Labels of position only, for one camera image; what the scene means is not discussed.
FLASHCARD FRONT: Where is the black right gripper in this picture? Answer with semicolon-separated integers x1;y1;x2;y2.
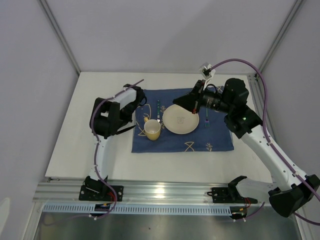
173;79;233;115

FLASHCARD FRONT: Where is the cream round plate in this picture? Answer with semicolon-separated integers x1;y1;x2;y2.
162;104;200;135

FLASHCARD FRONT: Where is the iridescent green fork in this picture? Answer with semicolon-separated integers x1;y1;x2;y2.
204;108;210;128

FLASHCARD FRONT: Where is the yellow plastic cup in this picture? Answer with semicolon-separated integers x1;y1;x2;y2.
143;117;161;141

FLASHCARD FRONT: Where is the metal spoon green handle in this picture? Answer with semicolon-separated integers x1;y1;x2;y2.
157;100;161;123

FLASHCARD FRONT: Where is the blue fish-pattern cloth placemat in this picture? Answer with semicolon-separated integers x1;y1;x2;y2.
131;88;234;153

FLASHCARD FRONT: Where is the black handled knife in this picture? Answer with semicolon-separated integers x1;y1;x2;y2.
116;125;136;135

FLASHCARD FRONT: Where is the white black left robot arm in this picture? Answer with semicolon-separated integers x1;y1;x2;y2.
84;84;147;201

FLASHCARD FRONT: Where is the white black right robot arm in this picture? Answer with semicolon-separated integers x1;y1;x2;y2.
173;78;320;218

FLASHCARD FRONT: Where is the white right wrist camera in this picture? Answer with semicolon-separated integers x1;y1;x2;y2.
199;62;216;88

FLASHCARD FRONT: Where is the aluminium right side rail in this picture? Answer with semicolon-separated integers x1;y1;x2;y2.
247;73;276;141

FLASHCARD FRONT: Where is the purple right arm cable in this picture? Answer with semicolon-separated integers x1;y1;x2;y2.
208;58;320;227

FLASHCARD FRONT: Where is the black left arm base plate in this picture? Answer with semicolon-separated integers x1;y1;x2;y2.
78;185;124;202

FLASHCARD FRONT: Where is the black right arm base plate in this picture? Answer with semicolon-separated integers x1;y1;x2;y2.
206;187;258;204

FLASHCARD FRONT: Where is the aluminium front mounting rail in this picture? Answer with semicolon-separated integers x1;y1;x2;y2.
33;177;276;207

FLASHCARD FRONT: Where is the white slotted cable duct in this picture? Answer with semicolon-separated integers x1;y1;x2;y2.
42;203;232;216

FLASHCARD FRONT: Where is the aluminium left corner post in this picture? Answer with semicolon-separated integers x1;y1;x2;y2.
37;0;81;76

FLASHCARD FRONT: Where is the aluminium corner post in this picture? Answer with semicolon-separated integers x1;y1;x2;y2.
258;0;306;73
37;0;81;76

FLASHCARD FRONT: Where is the aluminium right corner post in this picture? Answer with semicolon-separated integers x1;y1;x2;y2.
258;0;306;73

